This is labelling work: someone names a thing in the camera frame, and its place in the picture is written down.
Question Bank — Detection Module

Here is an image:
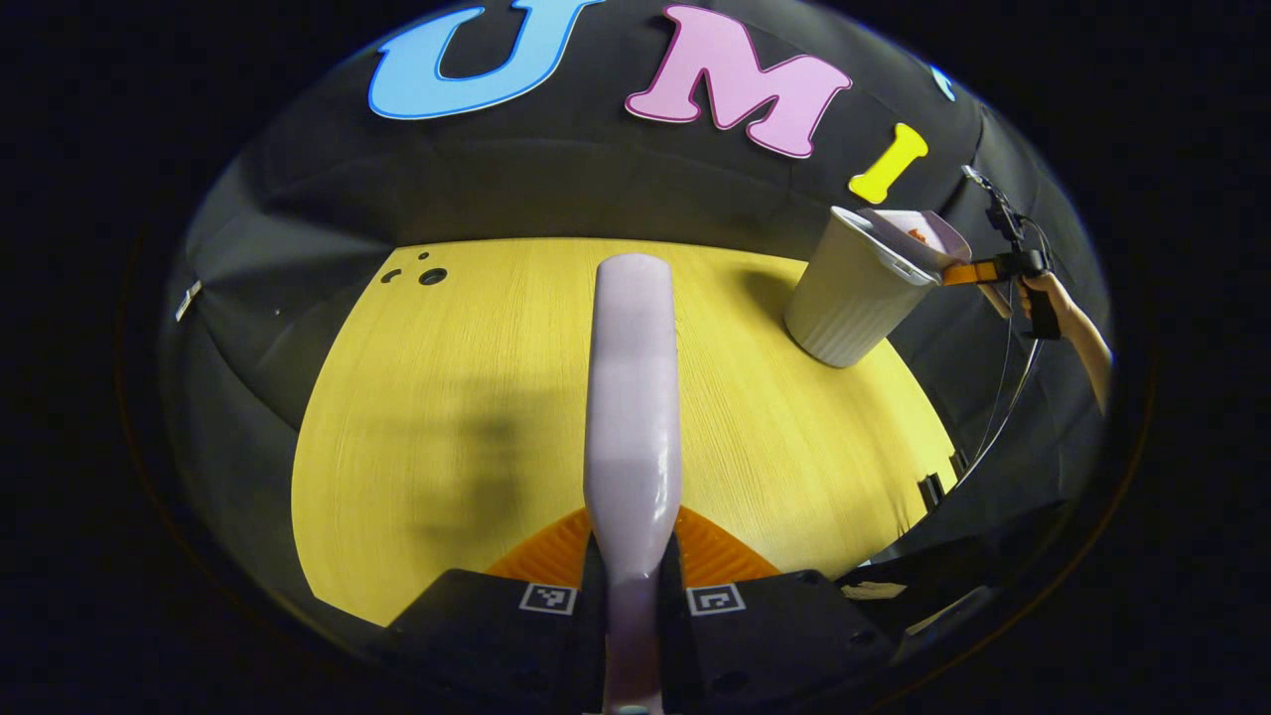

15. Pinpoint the thin black cable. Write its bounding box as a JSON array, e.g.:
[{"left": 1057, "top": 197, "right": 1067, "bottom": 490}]
[{"left": 948, "top": 214, "right": 1054, "bottom": 490}]

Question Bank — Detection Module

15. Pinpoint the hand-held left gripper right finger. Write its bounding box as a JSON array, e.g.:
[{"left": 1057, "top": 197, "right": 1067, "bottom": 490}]
[{"left": 660, "top": 506, "right": 900, "bottom": 715}]

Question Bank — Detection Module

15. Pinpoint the black backdrop cloth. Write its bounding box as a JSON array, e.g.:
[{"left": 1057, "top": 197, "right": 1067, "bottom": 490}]
[{"left": 159, "top": 0, "right": 1113, "bottom": 637}]

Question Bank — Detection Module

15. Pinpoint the white ribbed garbage bin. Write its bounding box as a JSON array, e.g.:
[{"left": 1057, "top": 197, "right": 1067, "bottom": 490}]
[{"left": 784, "top": 206, "right": 944, "bottom": 368}]

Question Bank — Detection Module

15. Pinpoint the small pink broom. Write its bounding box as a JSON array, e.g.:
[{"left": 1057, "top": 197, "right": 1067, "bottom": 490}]
[{"left": 584, "top": 253, "right": 684, "bottom": 715}]

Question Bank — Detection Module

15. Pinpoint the pale grey dustpan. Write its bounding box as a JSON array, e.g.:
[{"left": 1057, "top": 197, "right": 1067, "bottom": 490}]
[{"left": 859, "top": 209, "right": 972, "bottom": 274}]

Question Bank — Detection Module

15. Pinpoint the yellow wooden desktop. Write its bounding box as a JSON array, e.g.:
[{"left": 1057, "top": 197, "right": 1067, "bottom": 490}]
[{"left": 291, "top": 236, "right": 959, "bottom": 629}]

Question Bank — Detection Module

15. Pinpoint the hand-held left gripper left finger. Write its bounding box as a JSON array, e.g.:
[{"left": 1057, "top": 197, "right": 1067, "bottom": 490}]
[{"left": 387, "top": 506, "right": 607, "bottom": 715}]

